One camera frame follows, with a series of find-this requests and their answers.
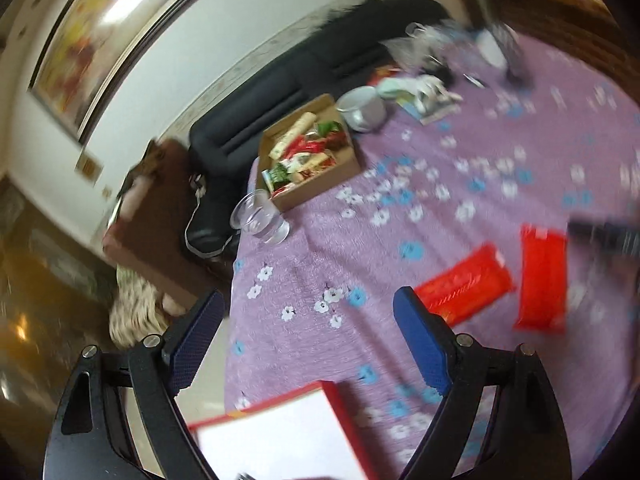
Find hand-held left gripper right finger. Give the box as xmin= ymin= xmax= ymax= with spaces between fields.
xmin=392 ymin=286 xmax=573 ymax=480

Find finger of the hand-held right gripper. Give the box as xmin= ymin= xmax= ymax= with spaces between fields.
xmin=567 ymin=217 xmax=640 ymax=256

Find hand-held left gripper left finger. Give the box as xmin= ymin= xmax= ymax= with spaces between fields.
xmin=42 ymin=288 xmax=227 ymax=480

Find long red snack packet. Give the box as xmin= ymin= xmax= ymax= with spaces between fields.
xmin=414 ymin=242 xmax=516 ymax=326

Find plain red snack packet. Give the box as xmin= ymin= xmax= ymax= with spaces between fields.
xmin=514 ymin=224 xmax=570 ymax=335

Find red box with white inside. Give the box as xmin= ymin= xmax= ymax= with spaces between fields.
xmin=187 ymin=380 xmax=381 ymax=480

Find black bag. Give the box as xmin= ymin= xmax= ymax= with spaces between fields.
xmin=185 ymin=172 xmax=251 ymax=261

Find brown wooden side table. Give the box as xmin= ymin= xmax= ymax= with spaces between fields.
xmin=102 ymin=140 xmax=236 ymax=306

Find purple floral tablecloth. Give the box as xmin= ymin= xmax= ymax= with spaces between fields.
xmin=225 ymin=15 xmax=640 ymax=480

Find clear glass cup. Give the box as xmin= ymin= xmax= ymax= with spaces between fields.
xmin=230 ymin=189 xmax=291 ymax=245

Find wooden glass-door cabinet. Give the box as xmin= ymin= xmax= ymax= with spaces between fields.
xmin=0 ymin=175 xmax=131 ymax=461

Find cardboard box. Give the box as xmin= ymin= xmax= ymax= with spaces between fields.
xmin=257 ymin=94 xmax=362 ymax=213

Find printed leaflets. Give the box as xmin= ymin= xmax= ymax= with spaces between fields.
xmin=397 ymin=87 xmax=463 ymax=126

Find white bowl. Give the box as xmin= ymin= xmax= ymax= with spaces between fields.
xmin=475 ymin=27 xmax=508 ymax=68

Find pile of assorted snack packets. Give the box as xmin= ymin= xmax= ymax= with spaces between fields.
xmin=262 ymin=110 xmax=351 ymax=196

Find white mug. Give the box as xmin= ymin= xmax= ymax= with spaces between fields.
xmin=336 ymin=85 xmax=388 ymax=132

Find light green cloth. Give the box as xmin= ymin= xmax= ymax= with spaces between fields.
xmin=375 ymin=75 xmax=426 ymax=98

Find clear plastic bag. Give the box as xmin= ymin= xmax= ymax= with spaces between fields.
xmin=387 ymin=22 xmax=471 ymax=68

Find black sofa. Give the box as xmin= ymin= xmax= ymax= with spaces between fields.
xmin=189 ymin=0 xmax=451 ymax=196

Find white cable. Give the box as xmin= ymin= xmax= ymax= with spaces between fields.
xmin=185 ymin=172 xmax=236 ymax=256

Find small wall frame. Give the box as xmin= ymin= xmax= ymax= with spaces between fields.
xmin=75 ymin=152 xmax=103 ymax=183

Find large framed wall painting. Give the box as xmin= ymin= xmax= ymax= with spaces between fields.
xmin=27 ymin=0 xmax=241 ymax=146

